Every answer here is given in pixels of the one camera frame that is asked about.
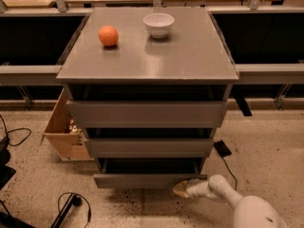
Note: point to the grey bottom drawer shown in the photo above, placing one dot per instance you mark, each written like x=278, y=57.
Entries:
x=147, y=173

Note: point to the grey metal rail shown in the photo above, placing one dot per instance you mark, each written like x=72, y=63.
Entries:
x=28, y=75
x=270, y=74

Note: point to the black stand with cable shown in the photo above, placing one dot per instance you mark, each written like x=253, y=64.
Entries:
x=73, y=199

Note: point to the white ceramic bowl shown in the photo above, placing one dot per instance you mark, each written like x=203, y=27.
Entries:
x=158, y=25

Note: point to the cardboard box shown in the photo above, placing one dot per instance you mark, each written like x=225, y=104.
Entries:
x=67, y=141

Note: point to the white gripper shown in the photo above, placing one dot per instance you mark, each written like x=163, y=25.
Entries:
x=195, y=190

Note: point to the grey drawer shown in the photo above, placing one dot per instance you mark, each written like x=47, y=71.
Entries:
x=148, y=142
x=147, y=114
x=147, y=173

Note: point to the orange fruit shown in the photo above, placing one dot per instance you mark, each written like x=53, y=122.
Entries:
x=108, y=36

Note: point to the black power adapter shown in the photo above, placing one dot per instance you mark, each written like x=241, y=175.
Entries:
x=222, y=149

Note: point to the grey metal rail left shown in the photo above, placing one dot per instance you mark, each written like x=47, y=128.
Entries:
x=28, y=75

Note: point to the grey top drawer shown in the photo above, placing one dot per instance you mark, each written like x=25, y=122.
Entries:
x=147, y=114

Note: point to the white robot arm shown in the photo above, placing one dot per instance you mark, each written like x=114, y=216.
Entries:
x=249, y=211

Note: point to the grey metal rail right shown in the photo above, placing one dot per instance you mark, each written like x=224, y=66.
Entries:
x=270, y=74

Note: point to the grey middle drawer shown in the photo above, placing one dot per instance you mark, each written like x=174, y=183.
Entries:
x=148, y=142

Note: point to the grey drawer cabinet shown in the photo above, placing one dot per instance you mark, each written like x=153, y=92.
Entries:
x=189, y=64

